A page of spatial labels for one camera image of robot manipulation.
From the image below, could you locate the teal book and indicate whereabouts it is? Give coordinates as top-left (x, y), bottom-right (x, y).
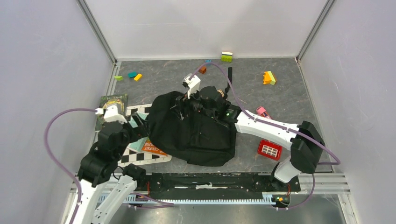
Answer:
top-left (128, 112), bottom-right (149, 152)

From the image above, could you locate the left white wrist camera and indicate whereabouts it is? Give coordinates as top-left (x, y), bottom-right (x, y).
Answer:
top-left (95, 105), bottom-right (127, 125)

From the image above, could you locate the brown orange cube block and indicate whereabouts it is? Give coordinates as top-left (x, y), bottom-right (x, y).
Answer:
top-left (198, 66), bottom-right (207, 74)

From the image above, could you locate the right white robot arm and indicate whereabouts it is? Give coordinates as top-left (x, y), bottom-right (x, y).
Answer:
top-left (171, 86), bottom-right (324, 190)

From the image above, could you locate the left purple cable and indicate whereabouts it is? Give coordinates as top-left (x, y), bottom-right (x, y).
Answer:
top-left (43, 108), bottom-right (104, 224)

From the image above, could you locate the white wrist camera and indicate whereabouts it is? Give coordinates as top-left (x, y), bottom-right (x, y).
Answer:
top-left (183, 73), bottom-right (201, 99)
top-left (95, 105), bottom-right (127, 125)

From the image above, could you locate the orange treehouse book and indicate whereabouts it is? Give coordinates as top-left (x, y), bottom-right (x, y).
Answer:
top-left (141, 139), bottom-right (168, 157)

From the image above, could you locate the teal block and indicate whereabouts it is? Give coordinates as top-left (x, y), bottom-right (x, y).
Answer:
top-left (127, 71), bottom-right (138, 78)

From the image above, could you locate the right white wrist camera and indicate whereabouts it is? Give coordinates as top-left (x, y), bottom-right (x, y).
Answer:
top-left (183, 73), bottom-right (201, 99)

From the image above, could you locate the dark green fantasy book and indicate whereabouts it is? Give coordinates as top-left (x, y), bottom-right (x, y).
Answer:
top-left (95, 94), bottom-right (128, 132)

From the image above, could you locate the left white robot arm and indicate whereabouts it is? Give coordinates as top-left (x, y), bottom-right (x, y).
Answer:
top-left (67, 111), bottom-right (148, 224)

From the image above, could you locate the black student backpack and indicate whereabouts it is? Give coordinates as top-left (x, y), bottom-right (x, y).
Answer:
top-left (147, 84), bottom-right (241, 167)

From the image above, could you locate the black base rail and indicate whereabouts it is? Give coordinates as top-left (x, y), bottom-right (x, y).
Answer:
top-left (86, 164), bottom-right (302, 205)

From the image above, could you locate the pink capped marker tube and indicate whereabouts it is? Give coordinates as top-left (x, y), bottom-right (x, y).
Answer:
top-left (256, 106), bottom-right (272, 119)

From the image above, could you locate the green half round block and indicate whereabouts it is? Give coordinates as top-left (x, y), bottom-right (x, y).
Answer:
top-left (114, 76), bottom-right (124, 81)

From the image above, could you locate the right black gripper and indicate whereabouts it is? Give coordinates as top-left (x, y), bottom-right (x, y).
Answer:
top-left (170, 85), bottom-right (216, 120)

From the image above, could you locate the red window toy brick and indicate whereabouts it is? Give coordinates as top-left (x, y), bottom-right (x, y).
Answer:
top-left (257, 139), bottom-right (283, 161)

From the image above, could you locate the yellow orange block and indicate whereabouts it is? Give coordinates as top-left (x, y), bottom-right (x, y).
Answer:
top-left (134, 73), bottom-right (142, 82)

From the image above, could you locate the green white block stack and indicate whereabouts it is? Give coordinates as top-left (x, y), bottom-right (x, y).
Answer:
top-left (221, 51), bottom-right (233, 63)

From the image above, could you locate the orange green block stack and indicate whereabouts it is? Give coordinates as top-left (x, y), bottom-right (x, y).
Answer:
top-left (263, 71), bottom-right (277, 85)

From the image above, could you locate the black white chessboard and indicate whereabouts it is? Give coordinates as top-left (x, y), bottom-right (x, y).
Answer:
top-left (118, 104), bottom-right (172, 167)

